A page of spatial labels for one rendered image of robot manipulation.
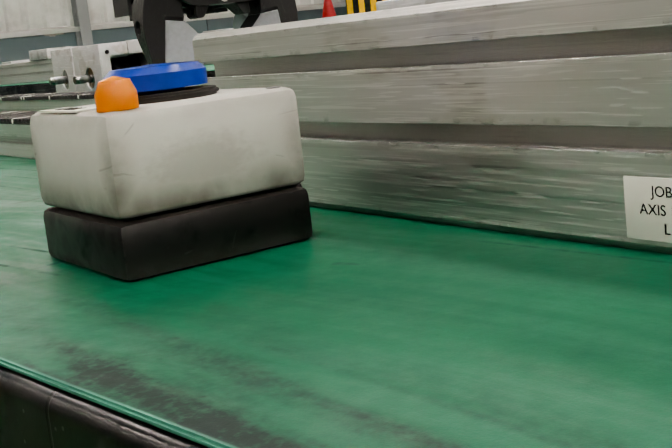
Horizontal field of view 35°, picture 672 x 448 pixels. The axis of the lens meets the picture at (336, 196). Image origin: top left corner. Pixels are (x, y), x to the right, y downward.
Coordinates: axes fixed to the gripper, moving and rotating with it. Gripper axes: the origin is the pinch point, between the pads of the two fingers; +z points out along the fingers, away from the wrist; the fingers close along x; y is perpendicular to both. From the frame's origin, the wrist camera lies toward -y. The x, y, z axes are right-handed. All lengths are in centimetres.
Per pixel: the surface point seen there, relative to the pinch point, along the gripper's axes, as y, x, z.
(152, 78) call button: -19.6, 14.0, -5.4
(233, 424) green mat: -36.8, 21.2, 1.5
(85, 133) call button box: -20.0, 17.0, -3.8
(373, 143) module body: -20.8, 5.0, -1.6
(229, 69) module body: -7.5, 4.0, -5.0
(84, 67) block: 93, -28, -5
